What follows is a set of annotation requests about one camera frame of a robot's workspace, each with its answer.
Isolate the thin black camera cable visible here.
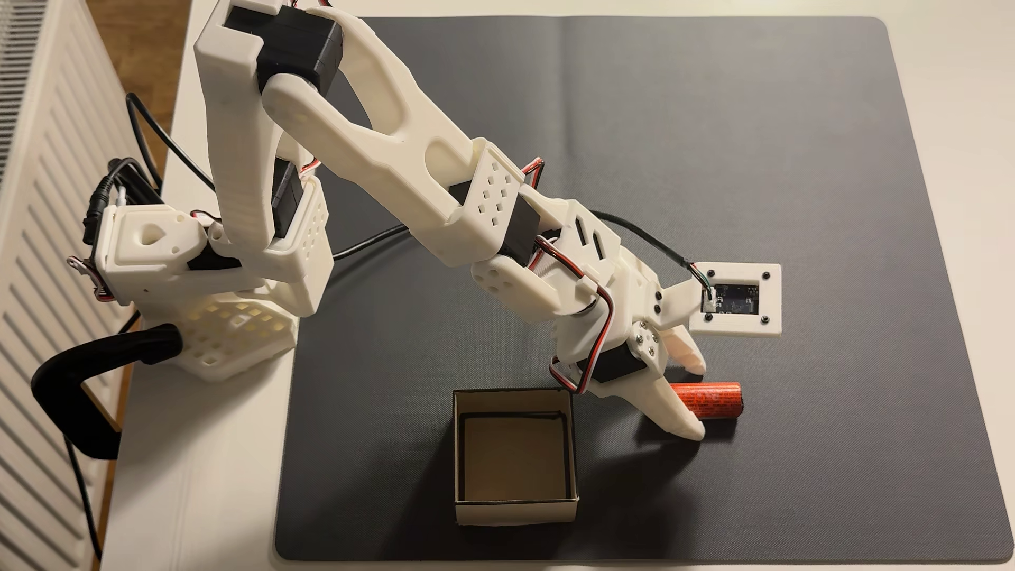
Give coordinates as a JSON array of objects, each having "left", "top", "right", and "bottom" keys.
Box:
[{"left": 331, "top": 210, "right": 715, "bottom": 302}]

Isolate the black table clamp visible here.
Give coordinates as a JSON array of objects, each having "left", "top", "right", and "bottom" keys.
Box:
[{"left": 30, "top": 324, "right": 185, "bottom": 461}]

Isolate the small open cardboard box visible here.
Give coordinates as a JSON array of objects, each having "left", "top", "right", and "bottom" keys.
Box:
[{"left": 452, "top": 387, "right": 580, "bottom": 527}]

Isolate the white framed camera board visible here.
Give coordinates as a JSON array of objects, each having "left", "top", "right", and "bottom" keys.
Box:
[{"left": 658, "top": 262, "right": 783, "bottom": 339}]

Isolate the red cylinder object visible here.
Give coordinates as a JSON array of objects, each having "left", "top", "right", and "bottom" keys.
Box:
[{"left": 670, "top": 382, "right": 745, "bottom": 420}]

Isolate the black power cable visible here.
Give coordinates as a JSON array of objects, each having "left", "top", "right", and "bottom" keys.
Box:
[{"left": 125, "top": 93, "right": 217, "bottom": 193}]

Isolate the dark grey textured mat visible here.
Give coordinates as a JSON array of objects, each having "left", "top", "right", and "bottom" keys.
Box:
[{"left": 273, "top": 16, "right": 1015, "bottom": 566}]

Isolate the white radiator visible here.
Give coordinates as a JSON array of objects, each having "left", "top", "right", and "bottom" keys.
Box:
[{"left": 0, "top": 0, "right": 147, "bottom": 571}]

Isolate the red black white servo cable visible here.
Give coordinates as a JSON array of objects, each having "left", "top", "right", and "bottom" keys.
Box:
[{"left": 535, "top": 234, "right": 616, "bottom": 395}]

